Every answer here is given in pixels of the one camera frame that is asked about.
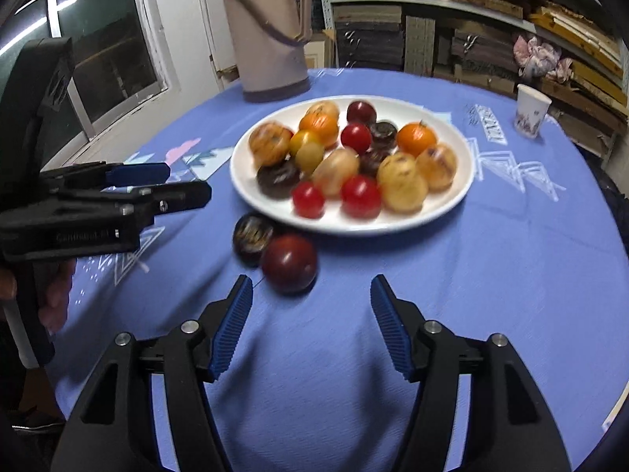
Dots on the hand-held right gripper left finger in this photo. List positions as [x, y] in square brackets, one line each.
[231, 329]

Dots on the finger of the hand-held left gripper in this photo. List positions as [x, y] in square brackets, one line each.
[186, 194]
[140, 173]

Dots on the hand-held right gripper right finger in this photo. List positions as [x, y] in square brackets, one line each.
[390, 327]

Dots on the dark brown scarred fruit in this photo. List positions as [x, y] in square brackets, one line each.
[253, 236]

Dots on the dark red plum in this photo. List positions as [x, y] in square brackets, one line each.
[361, 112]
[289, 264]

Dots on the dark brown round fruit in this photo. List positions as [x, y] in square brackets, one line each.
[279, 180]
[384, 132]
[372, 161]

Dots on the white oval plate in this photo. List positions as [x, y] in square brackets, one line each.
[339, 223]

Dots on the red cherry tomato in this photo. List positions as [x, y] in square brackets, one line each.
[308, 199]
[361, 196]
[356, 137]

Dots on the yellow tomato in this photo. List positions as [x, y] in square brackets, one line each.
[300, 140]

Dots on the small tan longan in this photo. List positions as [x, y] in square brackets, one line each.
[309, 157]

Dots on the orange mandarin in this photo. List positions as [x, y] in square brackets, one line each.
[319, 129]
[416, 139]

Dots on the person's left hand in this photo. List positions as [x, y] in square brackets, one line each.
[58, 295]

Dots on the white-framed window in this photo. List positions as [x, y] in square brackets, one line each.
[98, 44]

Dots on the blue printed tablecloth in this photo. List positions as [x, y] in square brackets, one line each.
[516, 255]

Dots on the beige thermos flask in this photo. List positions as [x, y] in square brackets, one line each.
[265, 34]

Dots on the floral paper cup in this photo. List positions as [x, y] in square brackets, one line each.
[529, 113]

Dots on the grey woven panel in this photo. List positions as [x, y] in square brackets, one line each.
[418, 44]

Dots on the pink crumpled cloth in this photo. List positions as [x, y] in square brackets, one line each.
[538, 56]

